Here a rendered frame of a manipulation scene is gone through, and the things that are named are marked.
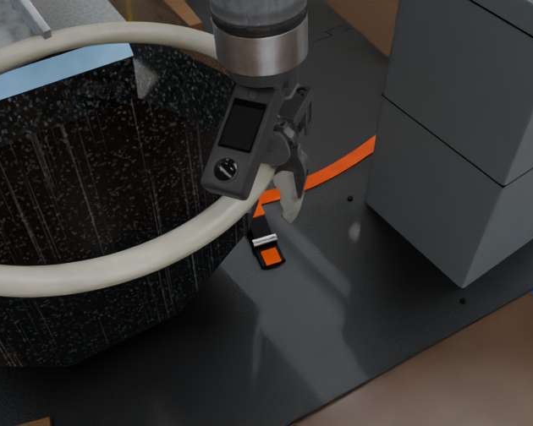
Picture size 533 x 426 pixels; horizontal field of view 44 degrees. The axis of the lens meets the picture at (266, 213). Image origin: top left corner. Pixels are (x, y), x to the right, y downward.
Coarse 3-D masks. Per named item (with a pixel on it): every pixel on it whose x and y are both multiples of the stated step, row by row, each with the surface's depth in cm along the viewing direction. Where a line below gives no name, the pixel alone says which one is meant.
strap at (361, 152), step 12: (372, 144) 216; (348, 156) 212; (360, 156) 212; (324, 168) 208; (336, 168) 208; (348, 168) 209; (312, 180) 205; (324, 180) 205; (264, 192) 202; (276, 192) 202
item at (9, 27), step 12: (0, 0) 99; (12, 0) 97; (24, 0) 94; (0, 12) 98; (12, 12) 98; (24, 12) 95; (36, 12) 93; (0, 24) 97; (12, 24) 97; (24, 24) 97; (36, 24) 93; (0, 36) 96; (12, 36) 96; (24, 36) 96; (48, 36) 93
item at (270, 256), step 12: (264, 216) 190; (252, 228) 188; (264, 228) 189; (252, 240) 186; (264, 240) 187; (276, 240) 188; (264, 252) 186; (276, 252) 186; (264, 264) 184; (276, 264) 185
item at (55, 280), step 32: (64, 32) 94; (96, 32) 94; (128, 32) 94; (160, 32) 93; (192, 32) 92; (0, 64) 91; (256, 192) 70; (192, 224) 66; (224, 224) 67; (128, 256) 63; (160, 256) 64; (0, 288) 62; (32, 288) 62; (64, 288) 62; (96, 288) 63
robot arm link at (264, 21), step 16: (224, 0) 57; (240, 0) 57; (256, 0) 56; (272, 0) 57; (288, 0) 57; (304, 0) 59; (224, 16) 59; (240, 16) 58; (256, 16) 57; (272, 16) 58; (288, 16) 58; (304, 16) 61; (240, 32) 59; (256, 32) 59; (272, 32) 59
